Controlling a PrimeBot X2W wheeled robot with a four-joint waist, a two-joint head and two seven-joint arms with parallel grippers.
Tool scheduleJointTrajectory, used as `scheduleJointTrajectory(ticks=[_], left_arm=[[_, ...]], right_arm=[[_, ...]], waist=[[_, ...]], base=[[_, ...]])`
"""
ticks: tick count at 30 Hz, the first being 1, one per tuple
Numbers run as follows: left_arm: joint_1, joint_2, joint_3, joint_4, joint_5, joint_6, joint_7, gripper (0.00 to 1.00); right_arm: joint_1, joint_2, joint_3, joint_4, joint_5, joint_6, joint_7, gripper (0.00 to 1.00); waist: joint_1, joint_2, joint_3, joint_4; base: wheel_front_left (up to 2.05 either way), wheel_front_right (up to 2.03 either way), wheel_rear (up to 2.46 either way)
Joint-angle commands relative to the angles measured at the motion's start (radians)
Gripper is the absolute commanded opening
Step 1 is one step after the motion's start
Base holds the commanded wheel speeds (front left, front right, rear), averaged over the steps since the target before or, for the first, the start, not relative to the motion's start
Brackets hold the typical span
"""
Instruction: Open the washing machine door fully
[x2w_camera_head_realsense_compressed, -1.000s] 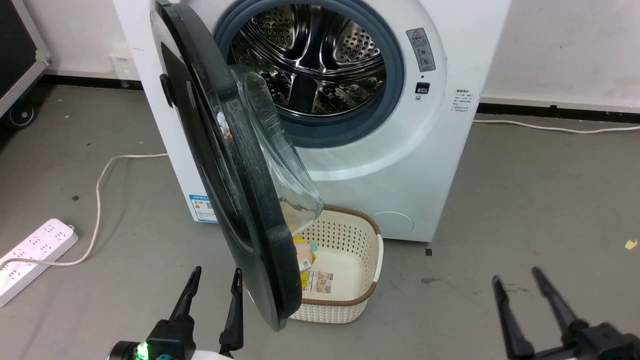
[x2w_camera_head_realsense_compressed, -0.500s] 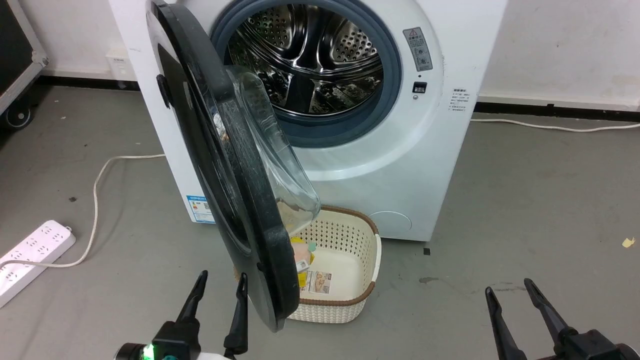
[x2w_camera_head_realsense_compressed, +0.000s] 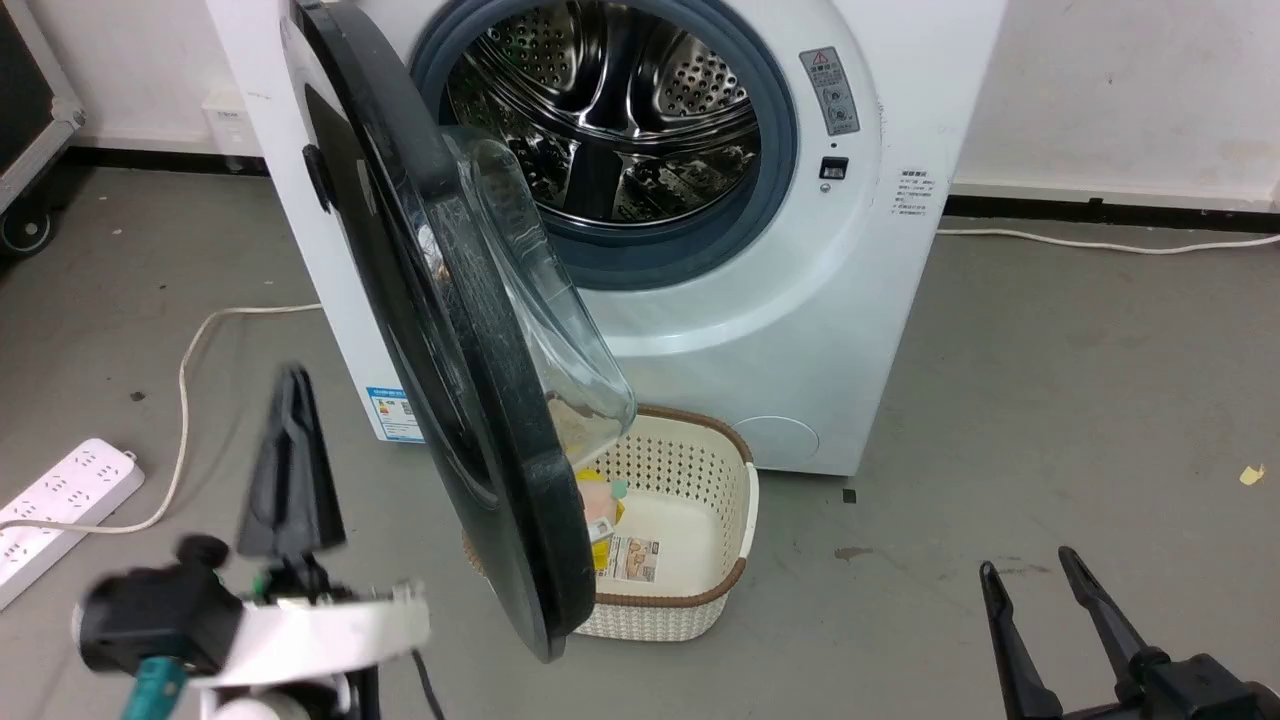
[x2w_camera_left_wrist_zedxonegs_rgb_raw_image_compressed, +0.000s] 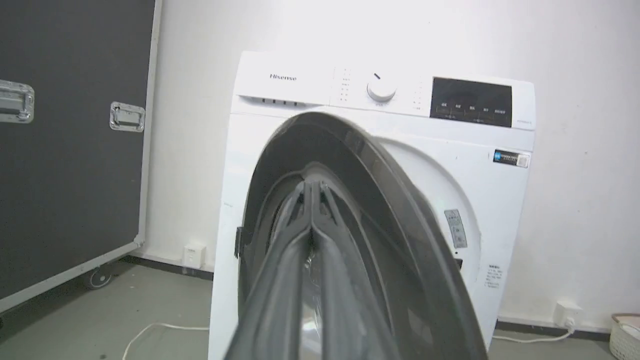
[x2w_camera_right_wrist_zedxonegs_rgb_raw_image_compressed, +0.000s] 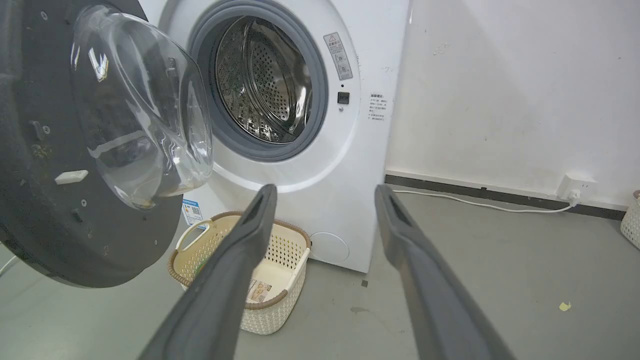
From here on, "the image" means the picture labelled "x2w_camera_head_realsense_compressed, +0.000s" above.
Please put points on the yellow paper scrap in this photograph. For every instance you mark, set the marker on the yellow paper scrap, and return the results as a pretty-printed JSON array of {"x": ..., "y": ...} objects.
[{"x": 1252, "y": 474}]

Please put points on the paper label in basket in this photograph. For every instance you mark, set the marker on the paper label in basket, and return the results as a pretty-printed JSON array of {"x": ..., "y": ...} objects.
[{"x": 633, "y": 560}]

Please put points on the white wall socket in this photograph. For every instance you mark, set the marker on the white wall socket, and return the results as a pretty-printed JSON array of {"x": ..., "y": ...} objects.
[{"x": 232, "y": 125}]

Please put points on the steel washing machine drum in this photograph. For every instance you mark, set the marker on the steel washing machine drum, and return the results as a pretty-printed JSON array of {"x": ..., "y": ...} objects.
[{"x": 610, "y": 110}]

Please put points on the black round washing machine door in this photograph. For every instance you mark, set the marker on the black round washing machine door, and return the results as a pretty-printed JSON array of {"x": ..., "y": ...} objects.
[{"x": 500, "y": 400}]

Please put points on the white power strip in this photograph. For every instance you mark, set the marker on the white power strip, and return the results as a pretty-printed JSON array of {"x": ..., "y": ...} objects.
[{"x": 60, "y": 500}]

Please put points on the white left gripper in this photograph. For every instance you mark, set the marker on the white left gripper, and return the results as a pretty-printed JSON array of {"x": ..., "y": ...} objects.
[{"x": 310, "y": 630}]

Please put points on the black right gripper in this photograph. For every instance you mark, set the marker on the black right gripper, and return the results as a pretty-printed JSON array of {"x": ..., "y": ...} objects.
[{"x": 1200, "y": 695}]

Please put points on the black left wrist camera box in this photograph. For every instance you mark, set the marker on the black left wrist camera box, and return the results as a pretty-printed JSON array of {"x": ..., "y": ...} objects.
[{"x": 160, "y": 615}]

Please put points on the white front-load washing machine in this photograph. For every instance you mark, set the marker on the white front-load washing machine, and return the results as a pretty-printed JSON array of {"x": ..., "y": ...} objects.
[{"x": 850, "y": 330}]

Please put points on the cream perforated laundry basket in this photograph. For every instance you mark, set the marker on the cream perforated laundry basket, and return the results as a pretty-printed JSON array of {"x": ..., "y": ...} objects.
[{"x": 690, "y": 520}]

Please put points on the grey warning sticker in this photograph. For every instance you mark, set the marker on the grey warning sticker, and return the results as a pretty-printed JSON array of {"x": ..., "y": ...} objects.
[{"x": 829, "y": 90}]

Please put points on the grey-blue rubber door gasket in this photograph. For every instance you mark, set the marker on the grey-blue rubber door gasket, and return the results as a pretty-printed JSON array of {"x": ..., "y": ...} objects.
[{"x": 700, "y": 250}]

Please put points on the black flight case with wheel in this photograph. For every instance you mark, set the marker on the black flight case with wheel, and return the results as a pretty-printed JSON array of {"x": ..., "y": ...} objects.
[{"x": 20, "y": 110}]

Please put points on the yellow and pink toy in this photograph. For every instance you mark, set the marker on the yellow and pink toy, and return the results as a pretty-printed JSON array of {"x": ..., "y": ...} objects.
[{"x": 598, "y": 505}]

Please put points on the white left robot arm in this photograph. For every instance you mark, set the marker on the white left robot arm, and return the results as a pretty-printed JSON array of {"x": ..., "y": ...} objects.
[{"x": 260, "y": 705}]

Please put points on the blue energy label sticker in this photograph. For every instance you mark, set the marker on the blue energy label sticker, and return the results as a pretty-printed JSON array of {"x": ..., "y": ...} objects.
[{"x": 395, "y": 413}]

